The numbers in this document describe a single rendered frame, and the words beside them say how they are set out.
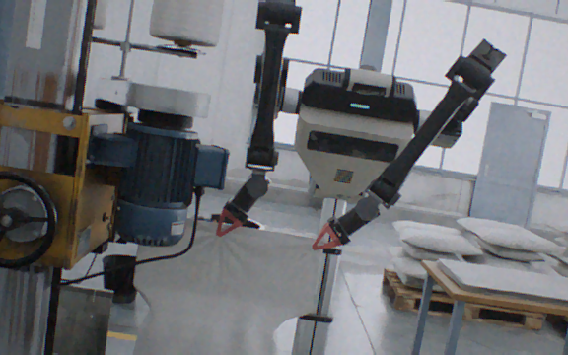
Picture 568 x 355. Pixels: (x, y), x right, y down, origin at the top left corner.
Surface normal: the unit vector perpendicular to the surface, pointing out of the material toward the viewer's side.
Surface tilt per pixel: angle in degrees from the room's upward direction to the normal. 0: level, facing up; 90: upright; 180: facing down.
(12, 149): 90
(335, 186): 130
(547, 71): 90
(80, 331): 90
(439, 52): 90
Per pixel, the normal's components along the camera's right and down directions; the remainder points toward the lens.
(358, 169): -0.09, 0.72
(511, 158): 0.02, 0.11
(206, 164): 0.42, 0.16
